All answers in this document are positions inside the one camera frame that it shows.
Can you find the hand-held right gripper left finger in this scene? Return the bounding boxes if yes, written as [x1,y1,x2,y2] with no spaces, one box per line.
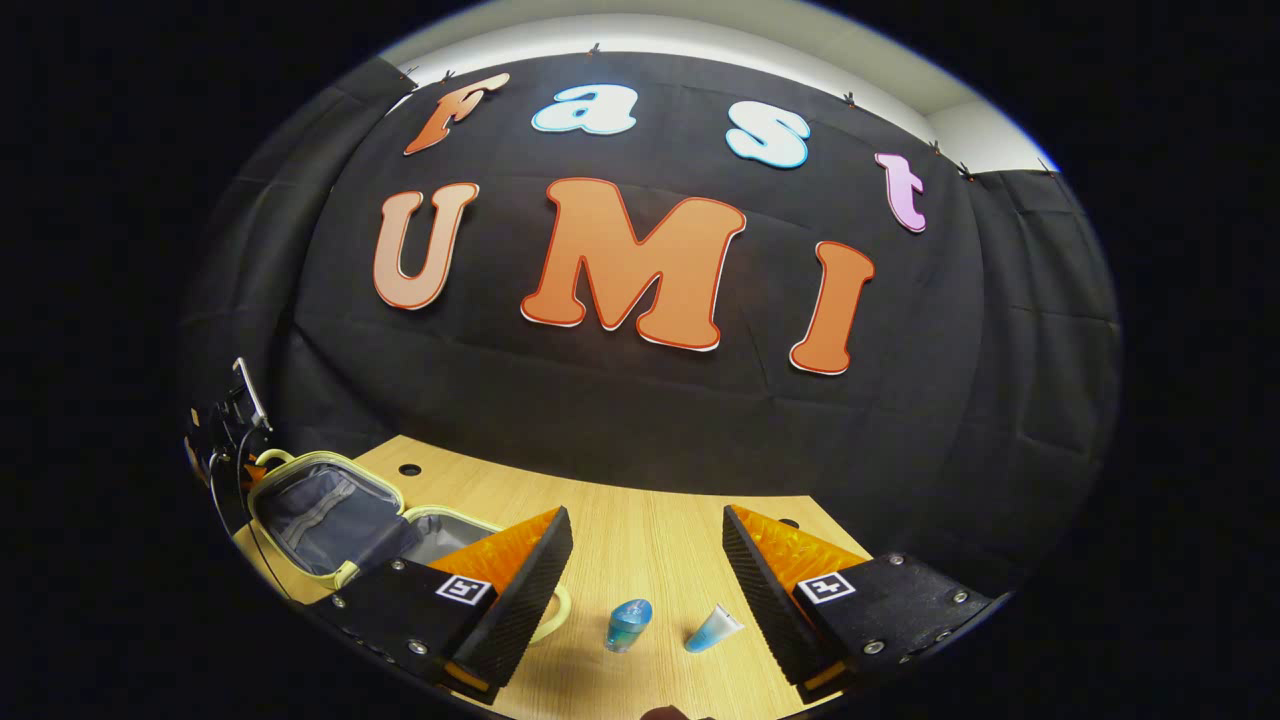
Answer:
[318,505,576,707]

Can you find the cream yellow small suitcase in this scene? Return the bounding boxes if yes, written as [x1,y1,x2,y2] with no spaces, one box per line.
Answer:
[245,450,574,646]

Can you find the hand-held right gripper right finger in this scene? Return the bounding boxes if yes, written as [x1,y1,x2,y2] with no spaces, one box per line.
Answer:
[722,504,1013,701]

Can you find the white blue cream tube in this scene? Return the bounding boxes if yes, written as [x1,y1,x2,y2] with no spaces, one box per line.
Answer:
[683,603,746,655]

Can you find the blue clear toner bottle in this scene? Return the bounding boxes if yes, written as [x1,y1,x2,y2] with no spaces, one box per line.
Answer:
[604,598,655,655]

